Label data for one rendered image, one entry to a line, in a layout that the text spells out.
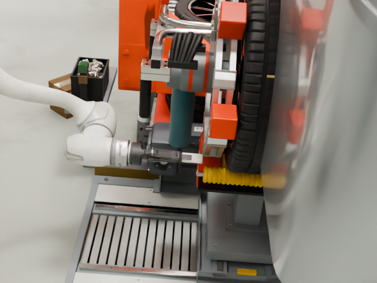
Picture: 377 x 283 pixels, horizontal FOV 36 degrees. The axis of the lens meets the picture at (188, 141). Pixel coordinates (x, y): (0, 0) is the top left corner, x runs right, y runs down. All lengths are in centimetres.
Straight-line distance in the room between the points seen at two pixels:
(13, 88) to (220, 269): 97
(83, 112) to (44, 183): 92
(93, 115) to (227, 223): 69
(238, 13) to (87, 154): 65
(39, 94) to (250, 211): 91
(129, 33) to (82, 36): 196
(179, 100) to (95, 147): 41
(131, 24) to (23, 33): 211
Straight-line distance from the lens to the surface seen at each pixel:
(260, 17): 171
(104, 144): 187
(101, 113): 198
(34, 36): 436
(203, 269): 222
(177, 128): 218
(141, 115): 186
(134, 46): 242
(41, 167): 295
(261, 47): 167
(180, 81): 192
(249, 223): 229
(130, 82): 249
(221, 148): 185
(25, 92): 185
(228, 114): 167
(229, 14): 167
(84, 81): 245
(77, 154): 188
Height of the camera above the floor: 172
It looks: 33 degrees down
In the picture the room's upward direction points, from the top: 5 degrees clockwise
